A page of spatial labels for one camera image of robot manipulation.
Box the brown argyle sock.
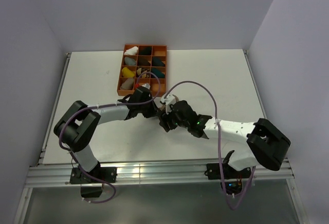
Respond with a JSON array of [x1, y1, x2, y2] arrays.
[[157, 95, 179, 113]]

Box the tan sock with maroon cuff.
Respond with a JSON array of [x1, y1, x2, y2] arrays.
[[119, 78, 135, 90]]

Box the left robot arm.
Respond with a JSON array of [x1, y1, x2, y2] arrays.
[[53, 87, 159, 182]]

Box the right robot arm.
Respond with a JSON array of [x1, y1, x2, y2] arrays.
[[158, 98, 291, 178]]

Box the argyle rolled sock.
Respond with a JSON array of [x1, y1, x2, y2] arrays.
[[136, 67, 150, 78]]

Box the yellow rolled sock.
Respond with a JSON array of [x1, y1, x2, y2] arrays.
[[121, 67, 136, 78]]

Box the teal rolled sock lower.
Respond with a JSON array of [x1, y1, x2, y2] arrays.
[[151, 68, 165, 79]]

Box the teal rolled sock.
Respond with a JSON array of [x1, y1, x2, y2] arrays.
[[152, 57, 166, 67], [151, 68, 165, 79]]

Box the orange wooden compartment tray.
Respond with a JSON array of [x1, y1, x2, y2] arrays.
[[117, 44, 168, 97]]

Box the dark brown rolled sock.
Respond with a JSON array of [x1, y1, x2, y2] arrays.
[[137, 57, 152, 66]]

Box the grey rolled sock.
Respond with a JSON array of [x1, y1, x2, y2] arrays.
[[124, 57, 137, 66]]

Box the teal rolled sock upper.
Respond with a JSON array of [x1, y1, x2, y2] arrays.
[[152, 57, 166, 67]]

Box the dark green rolled sock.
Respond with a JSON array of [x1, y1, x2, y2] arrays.
[[138, 46, 152, 55]]

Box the white rolled sock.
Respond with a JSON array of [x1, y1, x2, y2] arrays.
[[124, 46, 139, 55]]

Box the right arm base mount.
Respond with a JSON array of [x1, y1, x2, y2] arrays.
[[204, 163, 251, 180]]

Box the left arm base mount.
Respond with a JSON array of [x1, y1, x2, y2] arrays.
[[69, 167, 117, 202]]

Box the aluminium table frame rail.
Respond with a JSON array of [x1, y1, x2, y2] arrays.
[[25, 157, 295, 188]]

